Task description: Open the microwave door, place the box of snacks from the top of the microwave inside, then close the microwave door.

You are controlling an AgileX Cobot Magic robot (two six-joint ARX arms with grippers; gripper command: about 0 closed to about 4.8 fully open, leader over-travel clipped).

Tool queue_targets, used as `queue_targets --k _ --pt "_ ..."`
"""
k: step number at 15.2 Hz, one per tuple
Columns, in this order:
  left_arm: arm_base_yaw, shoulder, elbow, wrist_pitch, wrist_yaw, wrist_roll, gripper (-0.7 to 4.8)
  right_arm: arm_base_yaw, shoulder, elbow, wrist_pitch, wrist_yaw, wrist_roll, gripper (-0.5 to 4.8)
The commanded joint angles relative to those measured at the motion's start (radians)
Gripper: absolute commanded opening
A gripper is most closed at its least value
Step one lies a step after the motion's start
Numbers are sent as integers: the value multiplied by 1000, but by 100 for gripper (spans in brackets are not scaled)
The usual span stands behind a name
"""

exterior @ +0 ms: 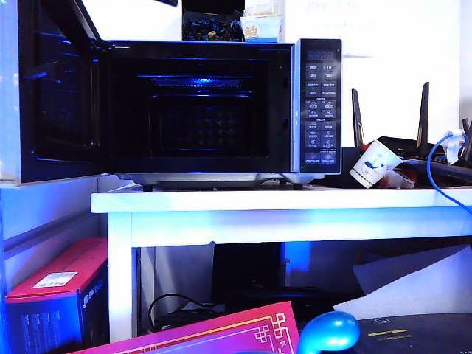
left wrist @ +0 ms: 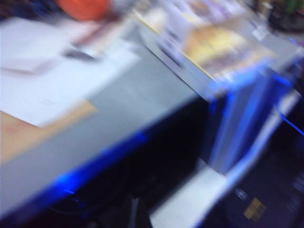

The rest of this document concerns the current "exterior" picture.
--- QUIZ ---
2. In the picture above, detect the white tape wad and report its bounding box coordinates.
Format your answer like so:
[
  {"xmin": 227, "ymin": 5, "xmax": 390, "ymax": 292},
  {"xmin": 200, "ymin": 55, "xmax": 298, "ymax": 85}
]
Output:
[{"xmin": 444, "ymin": 128, "xmax": 470, "ymax": 165}]

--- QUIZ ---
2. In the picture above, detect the gray cardboard sheet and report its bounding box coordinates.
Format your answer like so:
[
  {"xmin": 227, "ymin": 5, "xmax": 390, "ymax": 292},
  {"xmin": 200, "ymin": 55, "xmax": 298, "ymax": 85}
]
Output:
[{"xmin": 353, "ymin": 245, "xmax": 472, "ymax": 296}]

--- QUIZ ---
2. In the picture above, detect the black box gold print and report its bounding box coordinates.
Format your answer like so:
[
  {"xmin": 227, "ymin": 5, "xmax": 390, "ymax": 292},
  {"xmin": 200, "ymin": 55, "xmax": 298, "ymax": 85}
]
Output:
[{"xmin": 355, "ymin": 313, "xmax": 472, "ymax": 354}]

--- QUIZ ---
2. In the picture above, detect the dark blue snack bag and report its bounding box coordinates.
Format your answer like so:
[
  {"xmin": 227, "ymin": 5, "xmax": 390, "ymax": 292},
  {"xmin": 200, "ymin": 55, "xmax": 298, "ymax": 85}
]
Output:
[{"xmin": 183, "ymin": 10, "xmax": 244, "ymax": 42}]

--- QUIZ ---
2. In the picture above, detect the white paper wall notice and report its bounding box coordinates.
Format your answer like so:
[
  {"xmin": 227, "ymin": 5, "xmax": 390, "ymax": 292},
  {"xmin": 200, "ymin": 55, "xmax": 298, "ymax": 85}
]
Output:
[{"xmin": 285, "ymin": 0, "xmax": 377, "ymax": 59}]

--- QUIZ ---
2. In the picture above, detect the small red white carton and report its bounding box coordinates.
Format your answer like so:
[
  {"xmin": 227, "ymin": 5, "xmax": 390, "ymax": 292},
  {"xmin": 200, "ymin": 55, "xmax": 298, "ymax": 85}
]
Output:
[{"xmin": 383, "ymin": 167, "xmax": 420, "ymax": 189}]

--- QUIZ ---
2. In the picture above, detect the black upright panel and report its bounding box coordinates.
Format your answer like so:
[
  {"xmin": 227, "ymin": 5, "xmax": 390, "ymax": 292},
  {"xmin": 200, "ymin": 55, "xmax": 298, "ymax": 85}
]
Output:
[{"xmin": 212, "ymin": 242, "xmax": 287, "ymax": 292}]

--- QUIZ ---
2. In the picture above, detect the black rectangular screen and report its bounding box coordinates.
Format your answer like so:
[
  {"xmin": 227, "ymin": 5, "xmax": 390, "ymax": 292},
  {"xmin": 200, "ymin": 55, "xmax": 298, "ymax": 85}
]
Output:
[{"xmin": 182, "ymin": 0, "xmax": 246, "ymax": 12}]

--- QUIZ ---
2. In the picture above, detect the pink gift box gold pattern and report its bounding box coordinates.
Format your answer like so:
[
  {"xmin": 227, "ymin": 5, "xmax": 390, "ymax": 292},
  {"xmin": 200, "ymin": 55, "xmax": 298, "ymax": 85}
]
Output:
[{"xmin": 69, "ymin": 300, "xmax": 300, "ymax": 354}]

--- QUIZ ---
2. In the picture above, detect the black router with antennas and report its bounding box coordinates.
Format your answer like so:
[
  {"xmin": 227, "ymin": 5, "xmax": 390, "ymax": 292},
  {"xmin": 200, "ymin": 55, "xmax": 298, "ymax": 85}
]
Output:
[{"xmin": 341, "ymin": 81, "xmax": 472, "ymax": 190}]

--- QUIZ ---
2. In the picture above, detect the blue network cable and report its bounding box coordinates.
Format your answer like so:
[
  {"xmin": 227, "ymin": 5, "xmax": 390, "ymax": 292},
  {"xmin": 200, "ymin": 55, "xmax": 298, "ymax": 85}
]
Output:
[{"xmin": 426, "ymin": 131, "xmax": 472, "ymax": 214}]

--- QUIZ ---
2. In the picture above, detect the black power cable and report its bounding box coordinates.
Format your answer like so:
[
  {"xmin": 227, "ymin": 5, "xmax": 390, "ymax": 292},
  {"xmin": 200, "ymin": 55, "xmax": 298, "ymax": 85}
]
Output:
[{"xmin": 148, "ymin": 293, "xmax": 222, "ymax": 331}]

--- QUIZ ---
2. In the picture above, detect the glossy blue round object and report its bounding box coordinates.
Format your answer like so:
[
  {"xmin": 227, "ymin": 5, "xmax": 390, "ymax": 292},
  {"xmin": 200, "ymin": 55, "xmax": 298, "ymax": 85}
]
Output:
[{"xmin": 296, "ymin": 310, "xmax": 361, "ymax": 354}]

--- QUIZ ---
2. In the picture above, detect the red and black cardboard box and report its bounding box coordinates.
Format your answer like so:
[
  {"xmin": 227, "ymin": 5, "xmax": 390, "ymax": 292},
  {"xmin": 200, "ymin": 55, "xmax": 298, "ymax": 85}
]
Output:
[{"xmin": 5, "ymin": 237, "xmax": 111, "ymax": 354}]

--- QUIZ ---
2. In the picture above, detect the white paper sheet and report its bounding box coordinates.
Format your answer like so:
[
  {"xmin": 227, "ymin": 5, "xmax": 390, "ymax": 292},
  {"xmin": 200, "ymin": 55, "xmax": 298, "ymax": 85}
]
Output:
[{"xmin": 333, "ymin": 254, "xmax": 472, "ymax": 321}]

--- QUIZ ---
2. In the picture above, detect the white paper cup blue print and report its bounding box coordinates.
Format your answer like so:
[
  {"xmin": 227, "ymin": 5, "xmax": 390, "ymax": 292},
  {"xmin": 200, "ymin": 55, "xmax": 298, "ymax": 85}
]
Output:
[{"xmin": 348, "ymin": 139, "xmax": 403, "ymax": 190}]

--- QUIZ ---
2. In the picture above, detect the white table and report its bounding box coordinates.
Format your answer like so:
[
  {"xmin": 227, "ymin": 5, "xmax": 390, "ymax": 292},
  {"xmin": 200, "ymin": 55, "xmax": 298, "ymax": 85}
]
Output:
[{"xmin": 90, "ymin": 186, "xmax": 472, "ymax": 342}]

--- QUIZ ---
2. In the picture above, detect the black Midea microwave oven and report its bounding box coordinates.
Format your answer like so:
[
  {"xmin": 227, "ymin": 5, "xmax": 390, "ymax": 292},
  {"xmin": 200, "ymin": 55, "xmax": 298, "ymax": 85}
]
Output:
[{"xmin": 101, "ymin": 38, "xmax": 344, "ymax": 192}]

